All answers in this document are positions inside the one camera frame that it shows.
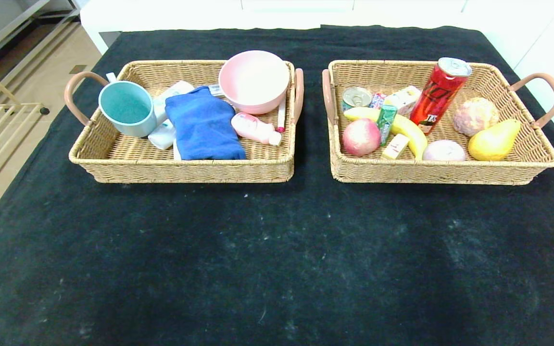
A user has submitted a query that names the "blue microfibre towel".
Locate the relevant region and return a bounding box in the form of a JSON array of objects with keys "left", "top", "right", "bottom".
[{"left": 164, "top": 86, "right": 247, "bottom": 161}]

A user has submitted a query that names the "green chewing gum pack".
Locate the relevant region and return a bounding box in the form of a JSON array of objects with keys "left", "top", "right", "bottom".
[{"left": 376, "top": 105, "right": 398, "bottom": 147}]

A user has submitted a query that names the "pale yellow butter block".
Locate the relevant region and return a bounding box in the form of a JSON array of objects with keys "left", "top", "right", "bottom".
[{"left": 382, "top": 134, "right": 411, "bottom": 161}]

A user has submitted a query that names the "pale teal mug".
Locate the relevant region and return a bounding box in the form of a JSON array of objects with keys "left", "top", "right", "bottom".
[{"left": 98, "top": 72, "right": 158, "bottom": 138}]

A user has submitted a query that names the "pale pink round bun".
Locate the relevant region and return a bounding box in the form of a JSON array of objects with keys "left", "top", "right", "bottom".
[{"left": 423, "top": 140, "right": 467, "bottom": 162}]

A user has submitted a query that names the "red soda can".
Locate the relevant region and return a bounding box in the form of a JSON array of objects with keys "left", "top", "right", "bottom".
[{"left": 409, "top": 57, "right": 473, "bottom": 136}]

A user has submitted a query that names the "wicker basket with toiletries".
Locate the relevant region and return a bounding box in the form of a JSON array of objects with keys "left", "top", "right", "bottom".
[{"left": 64, "top": 60, "right": 305, "bottom": 184}]

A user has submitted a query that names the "wicker basket with food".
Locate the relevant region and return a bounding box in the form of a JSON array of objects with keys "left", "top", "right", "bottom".
[{"left": 322, "top": 60, "right": 554, "bottom": 186}]

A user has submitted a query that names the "pink bottle white cap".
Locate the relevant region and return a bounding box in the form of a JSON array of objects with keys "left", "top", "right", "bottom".
[{"left": 230, "top": 112, "right": 283, "bottom": 147}]

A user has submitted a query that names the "pink white slim stick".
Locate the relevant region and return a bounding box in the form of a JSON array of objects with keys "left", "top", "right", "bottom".
[{"left": 276, "top": 98, "right": 288, "bottom": 134}]

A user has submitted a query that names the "red pink peach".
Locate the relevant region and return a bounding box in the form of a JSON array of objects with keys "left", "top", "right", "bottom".
[{"left": 342, "top": 119, "right": 382, "bottom": 157}]

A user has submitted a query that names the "black table cloth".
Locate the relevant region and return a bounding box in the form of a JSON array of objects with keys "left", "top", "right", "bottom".
[{"left": 0, "top": 25, "right": 554, "bottom": 346}]

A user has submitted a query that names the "pink bowl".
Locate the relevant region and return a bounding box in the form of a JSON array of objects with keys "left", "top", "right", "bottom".
[{"left": 218, "top": 50, "right": 291, "bottom": 116}]

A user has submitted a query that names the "small tin can gold lid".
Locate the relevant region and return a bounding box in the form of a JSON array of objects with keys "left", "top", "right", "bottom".
[{"left": 342, "top": 87, "right": 373, "bottom": 113}]

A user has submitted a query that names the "white bottle black cap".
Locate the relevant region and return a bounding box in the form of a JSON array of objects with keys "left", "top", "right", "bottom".
[{"left": 148, "top": 120, "right": 177, "bottom": 151}]

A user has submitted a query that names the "white tube blue cap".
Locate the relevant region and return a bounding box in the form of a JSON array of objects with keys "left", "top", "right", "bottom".
[{"left": 154, "top": 81, "right": 195, "bottom": 127}]

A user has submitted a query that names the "yellow banana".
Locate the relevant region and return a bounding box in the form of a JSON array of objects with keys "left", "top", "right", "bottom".
[{"left": 343, "top": 107, "right": 429, "bottom": 161}]

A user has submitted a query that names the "white yellow juice carton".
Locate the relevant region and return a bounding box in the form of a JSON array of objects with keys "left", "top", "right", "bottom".
[{"left": 384, "top": 86, "right": 422, "bottom": 118}]

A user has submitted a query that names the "brown crusty bread roll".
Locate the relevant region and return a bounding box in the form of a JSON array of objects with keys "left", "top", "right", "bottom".
[{"left": 453, "top": 98, "right": 501, "bottom": 138}]

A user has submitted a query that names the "yellow pear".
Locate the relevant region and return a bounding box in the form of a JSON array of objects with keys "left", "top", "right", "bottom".
[{"left": 468, "top": 119, "right": 522, "bottom": 162}]

